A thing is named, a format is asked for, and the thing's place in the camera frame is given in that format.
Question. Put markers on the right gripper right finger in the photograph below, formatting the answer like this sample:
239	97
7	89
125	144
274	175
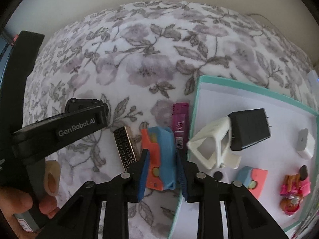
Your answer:
186	172

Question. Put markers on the person's left hand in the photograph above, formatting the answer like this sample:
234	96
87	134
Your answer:
16	202

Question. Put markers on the tape roll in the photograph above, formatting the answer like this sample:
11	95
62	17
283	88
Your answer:
52	177

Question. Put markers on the black power adapter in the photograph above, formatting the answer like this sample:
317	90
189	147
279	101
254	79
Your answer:
249	127

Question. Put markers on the white charger cube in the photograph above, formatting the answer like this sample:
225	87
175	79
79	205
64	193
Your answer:
305	144

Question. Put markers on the magenta lighter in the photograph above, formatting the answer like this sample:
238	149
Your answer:
180	124

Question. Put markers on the teal white shallow box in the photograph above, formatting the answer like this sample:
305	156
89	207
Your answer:
217	97

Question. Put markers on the orange blue toy block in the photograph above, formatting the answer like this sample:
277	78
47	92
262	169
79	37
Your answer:
162	172

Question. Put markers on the pink candy wrapper toy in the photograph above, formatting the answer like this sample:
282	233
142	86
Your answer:
294	189

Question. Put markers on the black gold patterned lighter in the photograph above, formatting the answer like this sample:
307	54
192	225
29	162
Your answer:
125	146

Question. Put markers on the white plastic frame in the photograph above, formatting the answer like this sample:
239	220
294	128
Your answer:
211	145

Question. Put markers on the floral grey white blanket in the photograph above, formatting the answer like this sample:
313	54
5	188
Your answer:
140	59

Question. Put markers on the white power bank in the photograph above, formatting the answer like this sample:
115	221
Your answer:
314	82

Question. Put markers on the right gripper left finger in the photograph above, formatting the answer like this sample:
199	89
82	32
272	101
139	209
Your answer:
138	177

